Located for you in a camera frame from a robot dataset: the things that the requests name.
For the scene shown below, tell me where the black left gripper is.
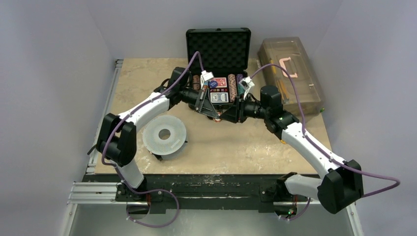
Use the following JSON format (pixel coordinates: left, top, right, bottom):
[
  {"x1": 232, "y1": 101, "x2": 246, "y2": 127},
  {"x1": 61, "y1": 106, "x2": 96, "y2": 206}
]
[{"x1": 179, "y1": 87, "x2": 218, "y2": 118}]

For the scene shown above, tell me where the translucent plastic toolbox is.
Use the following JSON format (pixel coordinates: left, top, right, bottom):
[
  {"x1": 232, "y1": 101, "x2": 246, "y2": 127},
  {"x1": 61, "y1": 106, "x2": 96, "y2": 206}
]
[{"x1": 258, "y1": 37, "x2": 324, "y2": 118}]

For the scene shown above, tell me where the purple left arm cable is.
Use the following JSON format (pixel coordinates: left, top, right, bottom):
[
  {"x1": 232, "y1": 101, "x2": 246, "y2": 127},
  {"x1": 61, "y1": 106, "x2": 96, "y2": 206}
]
[{"x1": 101, "y1": 51, "x2": 206, "y2": 229}]

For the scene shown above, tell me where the red playing card deck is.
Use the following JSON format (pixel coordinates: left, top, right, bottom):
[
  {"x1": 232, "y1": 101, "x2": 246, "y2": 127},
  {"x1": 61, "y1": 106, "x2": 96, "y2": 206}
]
[{"x1": 212, "y1": 77, "x2": 228, "y2": 88}]

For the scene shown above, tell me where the long brown chip stack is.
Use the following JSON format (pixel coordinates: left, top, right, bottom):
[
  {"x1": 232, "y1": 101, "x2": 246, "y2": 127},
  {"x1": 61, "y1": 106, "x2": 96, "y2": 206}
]
[{"x1": 191, "y1": 75, "x2": 201, "y2": 90}]

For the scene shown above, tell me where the white perforated cable spool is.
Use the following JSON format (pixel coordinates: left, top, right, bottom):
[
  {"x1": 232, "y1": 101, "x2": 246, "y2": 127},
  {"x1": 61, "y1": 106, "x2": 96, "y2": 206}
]
[{"x1": 142, "y1": 115, "x2": 188, "y2": 162}]

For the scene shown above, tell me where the blue small blind button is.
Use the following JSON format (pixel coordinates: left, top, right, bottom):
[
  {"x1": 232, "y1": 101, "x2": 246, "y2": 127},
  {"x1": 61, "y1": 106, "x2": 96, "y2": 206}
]
[{"x1": 208, "y1": 80, "x2": 218, "y2": 89}]

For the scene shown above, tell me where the aluminium frame rail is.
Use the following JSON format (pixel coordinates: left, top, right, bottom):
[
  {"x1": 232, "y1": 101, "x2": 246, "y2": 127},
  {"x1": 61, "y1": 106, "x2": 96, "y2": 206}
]
[{"x1": 67, "y1": 182, "x2": 117, "y2": 205}]

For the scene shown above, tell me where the peach chip stack right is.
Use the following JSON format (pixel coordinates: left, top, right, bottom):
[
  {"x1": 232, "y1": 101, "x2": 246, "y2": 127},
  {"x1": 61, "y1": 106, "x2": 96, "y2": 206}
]
[{"x1": 228, "y1": 74, "x2": 238, "y2": 103}]

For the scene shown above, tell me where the black poker set case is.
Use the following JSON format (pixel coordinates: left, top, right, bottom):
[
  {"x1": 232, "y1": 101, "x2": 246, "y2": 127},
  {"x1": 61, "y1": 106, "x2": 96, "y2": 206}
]
[{"x1": 186, "y1": 28, "x2": 251, "y2": 112}]

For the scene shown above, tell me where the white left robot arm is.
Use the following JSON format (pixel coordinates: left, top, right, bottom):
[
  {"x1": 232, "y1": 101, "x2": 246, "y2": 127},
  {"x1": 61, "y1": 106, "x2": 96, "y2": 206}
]
[{"x1": 95, "y1": 67, "x2": 219, "y2": 201}]

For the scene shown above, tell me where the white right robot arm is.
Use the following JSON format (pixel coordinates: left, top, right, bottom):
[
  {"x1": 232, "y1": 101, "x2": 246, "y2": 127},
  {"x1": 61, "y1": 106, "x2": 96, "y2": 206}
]
[{"x1": 220, "y1": 86, "x2": 364, "y2": 214}]

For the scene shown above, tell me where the dark green chip stack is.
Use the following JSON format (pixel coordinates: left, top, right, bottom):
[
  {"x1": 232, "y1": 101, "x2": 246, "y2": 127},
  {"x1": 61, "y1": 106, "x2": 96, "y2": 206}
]
[{"x1": 236, "y1": 74, "x2": 244, "y2": 96}]

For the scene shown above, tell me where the blue playing card deck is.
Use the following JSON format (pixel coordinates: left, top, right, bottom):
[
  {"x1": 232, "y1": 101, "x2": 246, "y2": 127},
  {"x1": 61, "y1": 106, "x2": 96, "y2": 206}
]
[{"x1": 210, "y1": 92, "x2": 229, "y2": 103}]

